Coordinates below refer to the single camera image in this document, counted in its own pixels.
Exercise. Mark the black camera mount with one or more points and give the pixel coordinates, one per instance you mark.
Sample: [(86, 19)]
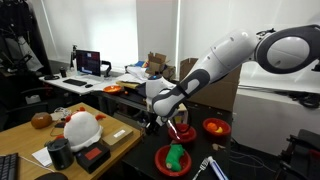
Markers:
[(316, 66)]

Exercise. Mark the black computer mouse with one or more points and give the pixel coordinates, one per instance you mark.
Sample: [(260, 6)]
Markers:
[(88, 85)]

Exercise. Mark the orange fruit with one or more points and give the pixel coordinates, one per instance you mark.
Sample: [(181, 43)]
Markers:
[(212, 126)]

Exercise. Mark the black mug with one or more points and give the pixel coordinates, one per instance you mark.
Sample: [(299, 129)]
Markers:
[(60, 154)]

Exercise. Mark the white plush chicken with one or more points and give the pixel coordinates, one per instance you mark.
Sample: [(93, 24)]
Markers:
[(81, 131)]

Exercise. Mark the small open cardboard box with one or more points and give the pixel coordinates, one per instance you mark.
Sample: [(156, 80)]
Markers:
[(160, 65)]

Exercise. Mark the white desk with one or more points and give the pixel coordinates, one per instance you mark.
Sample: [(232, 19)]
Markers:
[(56, 83)]

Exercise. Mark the yellow banana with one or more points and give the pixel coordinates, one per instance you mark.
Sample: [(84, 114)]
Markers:
[(219, 130)]

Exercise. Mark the red bowl with fruit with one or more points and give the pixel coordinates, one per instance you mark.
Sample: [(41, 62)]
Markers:
[(223, 123)]

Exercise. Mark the black office chair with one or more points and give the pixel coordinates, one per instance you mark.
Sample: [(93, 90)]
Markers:
[(20, 100)]

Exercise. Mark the white paper sheet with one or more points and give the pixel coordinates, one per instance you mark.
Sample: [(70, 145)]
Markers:
[(41, 156)]

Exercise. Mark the computer monitor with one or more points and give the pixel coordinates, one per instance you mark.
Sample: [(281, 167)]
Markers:
[(88, 62)]

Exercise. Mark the white plastic utensil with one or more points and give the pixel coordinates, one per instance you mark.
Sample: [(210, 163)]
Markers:
[(173, 129)]

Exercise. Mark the dark blue bin lid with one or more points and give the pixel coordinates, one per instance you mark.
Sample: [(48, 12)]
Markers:
[(141, 91)]

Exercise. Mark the green plush toy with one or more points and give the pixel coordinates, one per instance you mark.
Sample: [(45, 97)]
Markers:
[(174, 156)]

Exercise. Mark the flat cardboard box white label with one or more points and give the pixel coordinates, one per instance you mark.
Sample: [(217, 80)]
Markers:
[(116, 136)]

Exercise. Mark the white paper pile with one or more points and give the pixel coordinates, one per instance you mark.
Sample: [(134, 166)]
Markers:
[(138, 73)]

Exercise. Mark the black box with red label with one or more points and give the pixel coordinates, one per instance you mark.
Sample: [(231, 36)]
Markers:
[(92, 156)]

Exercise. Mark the red bowl with green toy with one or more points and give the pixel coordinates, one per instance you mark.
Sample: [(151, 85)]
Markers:
[(160, 163)]

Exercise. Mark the black equipment frame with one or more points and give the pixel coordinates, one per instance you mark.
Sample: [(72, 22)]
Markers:
[(300, 156)]

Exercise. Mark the wooden desk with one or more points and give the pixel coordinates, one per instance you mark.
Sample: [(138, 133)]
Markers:
[(20, 140)]

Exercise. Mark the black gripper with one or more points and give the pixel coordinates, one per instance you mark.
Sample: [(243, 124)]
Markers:
[(156, 119)]

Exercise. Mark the brown ball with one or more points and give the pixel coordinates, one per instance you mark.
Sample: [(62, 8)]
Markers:
[(41, 120)]

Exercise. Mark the large open cardboard box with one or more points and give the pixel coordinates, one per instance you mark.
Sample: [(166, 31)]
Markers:
[(220, 93)]

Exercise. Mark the white plastic fork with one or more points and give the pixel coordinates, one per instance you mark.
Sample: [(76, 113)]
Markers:
[(202, 164)]

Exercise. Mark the black cup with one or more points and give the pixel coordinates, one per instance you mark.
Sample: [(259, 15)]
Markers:
[(63, 72)]

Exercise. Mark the black desktop keyboard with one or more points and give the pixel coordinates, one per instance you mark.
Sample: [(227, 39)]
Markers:
[(74, 82)]

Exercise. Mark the small brown scrap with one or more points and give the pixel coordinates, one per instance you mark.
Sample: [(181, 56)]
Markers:
[(218, 146)]

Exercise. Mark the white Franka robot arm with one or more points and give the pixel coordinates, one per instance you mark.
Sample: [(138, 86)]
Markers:
[(233, 56)]

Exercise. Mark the blue white toothpaste tube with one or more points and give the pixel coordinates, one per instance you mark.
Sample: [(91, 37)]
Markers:
[(216, 168)]

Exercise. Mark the hanging dark coats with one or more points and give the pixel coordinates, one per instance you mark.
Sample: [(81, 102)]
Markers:
[(13, 20)]

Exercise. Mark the black round pad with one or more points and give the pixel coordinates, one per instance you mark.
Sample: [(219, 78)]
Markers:
[(51, 176)]

